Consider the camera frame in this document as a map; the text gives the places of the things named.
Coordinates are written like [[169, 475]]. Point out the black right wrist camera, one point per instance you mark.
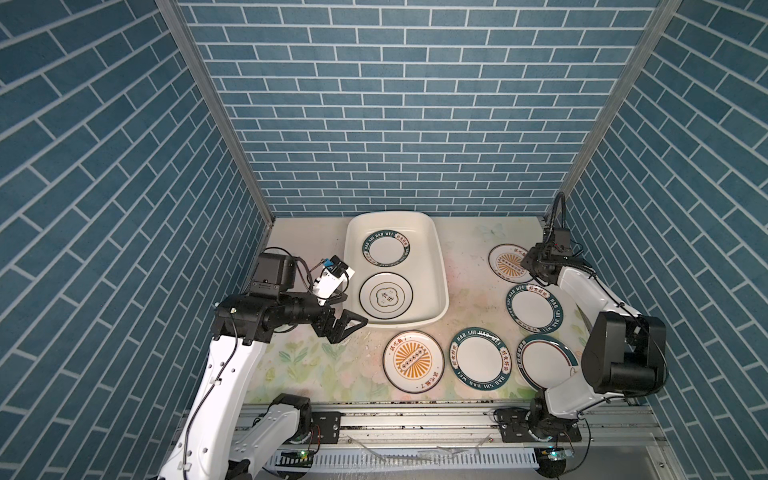
[[560, 242]]

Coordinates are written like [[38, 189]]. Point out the white plate green flower outline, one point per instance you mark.
[[386, 296]]

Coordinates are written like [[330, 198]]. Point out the aluminium corner frame right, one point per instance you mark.
[[651, 35]]

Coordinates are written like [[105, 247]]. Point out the aluminium corner frame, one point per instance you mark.
[[173, 17], [651, 35]]

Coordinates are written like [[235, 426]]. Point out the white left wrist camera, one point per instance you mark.
[[331, 285]]

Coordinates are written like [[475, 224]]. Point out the green rim plate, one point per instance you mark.
[[386, 248], [545, 362], [480, 359], [534, 309]]

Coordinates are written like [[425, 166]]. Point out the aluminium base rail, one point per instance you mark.
[[408, 437]]

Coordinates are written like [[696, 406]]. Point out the green rim plate front right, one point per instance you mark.
[[545, 362]]

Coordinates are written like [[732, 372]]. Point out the green rim plate front centre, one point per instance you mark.
[[480, 359]]

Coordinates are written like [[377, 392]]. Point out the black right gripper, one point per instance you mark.
[[529, 258]]

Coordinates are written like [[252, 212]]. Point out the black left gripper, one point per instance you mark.
[[323, 327]]

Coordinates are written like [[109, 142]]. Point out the orange sunburst plate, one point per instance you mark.
[[505, 261], [413, 362]]

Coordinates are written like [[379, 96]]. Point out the orange sunburst plate front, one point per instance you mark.
[[413, 362]]

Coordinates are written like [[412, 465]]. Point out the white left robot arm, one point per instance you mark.
[[282, 294]]

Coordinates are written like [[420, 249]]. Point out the white plastic bin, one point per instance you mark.
[[424, 268]]

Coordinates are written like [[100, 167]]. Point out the aluminium corner frame left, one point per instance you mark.
[[173, 17]]

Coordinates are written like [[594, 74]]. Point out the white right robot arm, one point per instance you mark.
[[624, 356]]

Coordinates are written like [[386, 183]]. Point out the green rim plate back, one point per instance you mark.
[[386, 248]]

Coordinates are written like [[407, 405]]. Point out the orange sunburst plate back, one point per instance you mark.
[[505, 261]]

